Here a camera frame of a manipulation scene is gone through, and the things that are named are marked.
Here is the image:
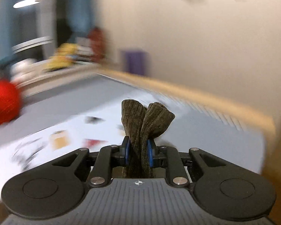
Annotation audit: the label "red folded blanket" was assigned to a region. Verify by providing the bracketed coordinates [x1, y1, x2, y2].
[0, 79, 22, 125]

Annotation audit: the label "yellow plush toy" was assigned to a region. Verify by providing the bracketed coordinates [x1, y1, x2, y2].
[44, 43, 78, 72]

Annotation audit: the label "purple box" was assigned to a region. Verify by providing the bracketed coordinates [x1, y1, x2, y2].
[122, 50, 148, 76]

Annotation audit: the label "dark olive corduroy pants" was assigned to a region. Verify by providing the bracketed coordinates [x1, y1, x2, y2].
[121, 100, 175, 178]

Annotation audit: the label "dark red cushion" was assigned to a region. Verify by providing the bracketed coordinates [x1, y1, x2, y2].
[88, 27, 106, 63]

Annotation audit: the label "grey printed bed sheet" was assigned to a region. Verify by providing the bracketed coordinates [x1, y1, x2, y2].
[0, 76, 265, 199]

